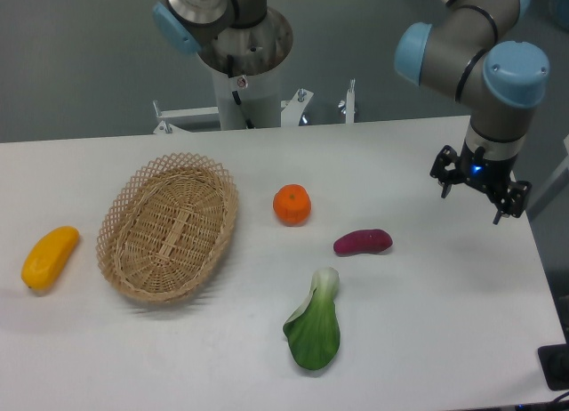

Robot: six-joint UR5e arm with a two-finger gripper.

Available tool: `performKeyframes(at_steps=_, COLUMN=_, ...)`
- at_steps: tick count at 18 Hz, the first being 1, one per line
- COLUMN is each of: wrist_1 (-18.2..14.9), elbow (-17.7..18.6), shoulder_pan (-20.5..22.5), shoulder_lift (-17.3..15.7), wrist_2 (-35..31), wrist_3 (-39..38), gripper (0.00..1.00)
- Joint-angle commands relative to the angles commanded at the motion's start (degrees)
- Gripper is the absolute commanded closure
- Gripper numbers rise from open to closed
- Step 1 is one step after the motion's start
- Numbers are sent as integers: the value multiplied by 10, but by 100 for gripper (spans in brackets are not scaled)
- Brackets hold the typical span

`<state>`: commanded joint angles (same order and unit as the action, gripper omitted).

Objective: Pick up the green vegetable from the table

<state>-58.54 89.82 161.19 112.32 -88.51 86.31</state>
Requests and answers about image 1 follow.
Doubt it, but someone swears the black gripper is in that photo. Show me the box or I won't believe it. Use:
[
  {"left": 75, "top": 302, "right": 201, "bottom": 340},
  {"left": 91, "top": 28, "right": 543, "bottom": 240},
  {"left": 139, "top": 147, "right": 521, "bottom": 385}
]
[{"left": 429, "top": 125, "right": 532, "bottom": 224}]

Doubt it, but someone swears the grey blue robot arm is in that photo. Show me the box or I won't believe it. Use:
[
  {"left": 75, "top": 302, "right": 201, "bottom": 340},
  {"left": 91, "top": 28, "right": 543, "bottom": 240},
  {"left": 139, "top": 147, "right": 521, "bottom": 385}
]
[{"left": 394, "top": 0, "right": 550, "bottom": 222}]

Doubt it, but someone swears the purple sweet potato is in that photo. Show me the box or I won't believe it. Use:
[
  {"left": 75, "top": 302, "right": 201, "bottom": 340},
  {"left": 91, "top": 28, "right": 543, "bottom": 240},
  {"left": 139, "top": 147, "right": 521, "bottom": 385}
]
[{"left": 333, "top": 229, "right": 393, "bottom": 256}]

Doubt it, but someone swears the orange pumpkin toy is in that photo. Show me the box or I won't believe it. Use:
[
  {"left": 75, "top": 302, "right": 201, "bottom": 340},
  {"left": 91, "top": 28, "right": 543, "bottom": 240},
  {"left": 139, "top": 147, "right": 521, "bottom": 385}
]
[{"left": 272, "top": 184, "right": 312, "bottom": 226}]

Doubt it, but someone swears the black device at table edge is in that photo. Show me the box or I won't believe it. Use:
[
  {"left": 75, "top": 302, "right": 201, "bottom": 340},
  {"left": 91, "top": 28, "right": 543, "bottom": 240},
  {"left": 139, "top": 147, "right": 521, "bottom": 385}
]
[{"left": 538, "top": 344, "right": 568, "bottom": 391}]

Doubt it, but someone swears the green bok choy leaf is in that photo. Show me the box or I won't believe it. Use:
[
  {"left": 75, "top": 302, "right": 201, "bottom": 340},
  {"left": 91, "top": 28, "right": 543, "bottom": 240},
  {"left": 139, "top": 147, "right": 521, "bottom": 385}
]
[{"left": 283, "top": 267, "right": 341, "bottom": 371}]

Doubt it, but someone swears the woven wicker basket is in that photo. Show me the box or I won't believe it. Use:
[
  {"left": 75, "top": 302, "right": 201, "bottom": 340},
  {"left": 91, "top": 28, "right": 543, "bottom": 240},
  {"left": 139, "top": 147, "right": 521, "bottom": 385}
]
[{"left": 96, "top": 153, "right": 238, "bottom": 303}]

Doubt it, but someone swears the yellow mango toy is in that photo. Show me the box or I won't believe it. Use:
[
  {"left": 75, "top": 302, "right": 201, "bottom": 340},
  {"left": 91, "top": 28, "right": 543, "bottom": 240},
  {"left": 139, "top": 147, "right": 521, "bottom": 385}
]
[{"left": 20, "top": 226, "right": 80, "bottom": 291}]

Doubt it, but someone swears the white metal table frame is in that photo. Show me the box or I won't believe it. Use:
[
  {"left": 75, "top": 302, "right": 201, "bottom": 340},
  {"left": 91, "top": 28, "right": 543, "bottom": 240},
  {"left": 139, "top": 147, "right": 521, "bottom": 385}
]
[{"left": 151, "top": 78, "right": 360, "bottom": 134}]

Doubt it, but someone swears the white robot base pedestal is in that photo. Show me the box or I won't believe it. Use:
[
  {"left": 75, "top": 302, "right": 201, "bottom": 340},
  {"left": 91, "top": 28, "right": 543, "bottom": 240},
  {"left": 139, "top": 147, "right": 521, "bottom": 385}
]
[{"left": 151, "top": 0, "right": 294, "bottom": 131}]

